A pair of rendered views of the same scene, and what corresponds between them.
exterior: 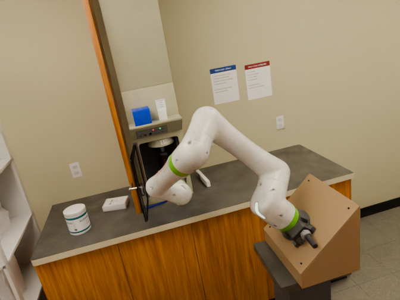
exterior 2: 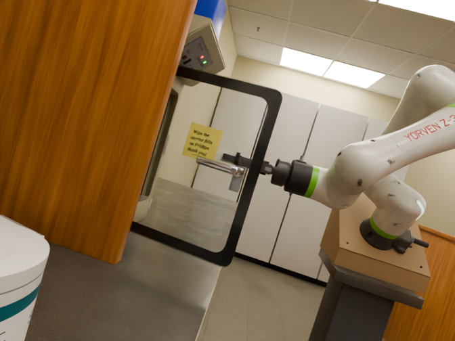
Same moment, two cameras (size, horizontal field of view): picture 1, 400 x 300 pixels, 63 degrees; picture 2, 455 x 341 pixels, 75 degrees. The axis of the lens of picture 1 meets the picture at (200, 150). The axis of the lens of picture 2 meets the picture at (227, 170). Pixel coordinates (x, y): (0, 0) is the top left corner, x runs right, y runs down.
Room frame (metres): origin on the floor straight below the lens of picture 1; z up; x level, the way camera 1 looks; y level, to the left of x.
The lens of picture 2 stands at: (1.55, 1.00, 1.22)
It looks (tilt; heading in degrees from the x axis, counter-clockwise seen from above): 3 degrees down; 286
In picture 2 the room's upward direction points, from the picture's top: 17 degrees clockwise
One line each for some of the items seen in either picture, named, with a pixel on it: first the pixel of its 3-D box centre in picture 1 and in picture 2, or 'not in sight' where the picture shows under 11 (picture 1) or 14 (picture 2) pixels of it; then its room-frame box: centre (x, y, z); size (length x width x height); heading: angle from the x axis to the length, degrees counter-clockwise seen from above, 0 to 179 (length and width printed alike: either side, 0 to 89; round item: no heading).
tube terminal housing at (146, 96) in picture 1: (157, 141); not in sight; (2.13, 0.27, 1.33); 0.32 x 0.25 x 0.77; 101
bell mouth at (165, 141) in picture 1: (160, 138); not in sight; (2.11, 0.25, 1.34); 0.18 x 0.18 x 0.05
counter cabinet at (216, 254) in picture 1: (204, 246); not in sight; (2.10, 0.09, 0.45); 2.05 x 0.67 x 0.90; 101
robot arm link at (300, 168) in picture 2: not in sight; (296, 176); (1.59, 0.15, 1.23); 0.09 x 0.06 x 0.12; 101
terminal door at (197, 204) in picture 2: (140, 181); (191, 161); (1.81, 0.39, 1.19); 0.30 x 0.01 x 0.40; 4
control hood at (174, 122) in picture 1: (156, 128); (196, 58); (1.95, 0.24, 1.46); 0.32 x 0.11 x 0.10; 101
